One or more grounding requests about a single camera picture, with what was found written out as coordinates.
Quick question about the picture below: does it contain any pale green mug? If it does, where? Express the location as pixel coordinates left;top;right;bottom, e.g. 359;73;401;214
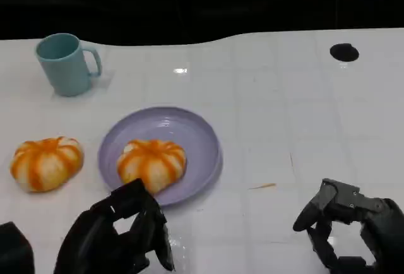
34;32;102;97

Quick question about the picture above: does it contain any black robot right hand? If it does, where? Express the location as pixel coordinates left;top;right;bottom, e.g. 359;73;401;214
292;177;404;274

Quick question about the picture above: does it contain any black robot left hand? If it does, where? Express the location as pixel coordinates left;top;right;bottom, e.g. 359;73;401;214
52;177;176;274

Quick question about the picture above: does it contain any orange and white bread roll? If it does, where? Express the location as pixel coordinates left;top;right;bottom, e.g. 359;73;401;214
9;136;85;193
116;138;187;194

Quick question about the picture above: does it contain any black round table grommet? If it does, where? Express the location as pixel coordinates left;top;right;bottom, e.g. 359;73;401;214
330;43;360;63

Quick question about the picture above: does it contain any thin wooden stick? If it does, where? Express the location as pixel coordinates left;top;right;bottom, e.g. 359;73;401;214
247;182;278;190

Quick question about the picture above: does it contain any lilac plate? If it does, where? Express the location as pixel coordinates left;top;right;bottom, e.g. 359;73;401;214
97;106;223;208

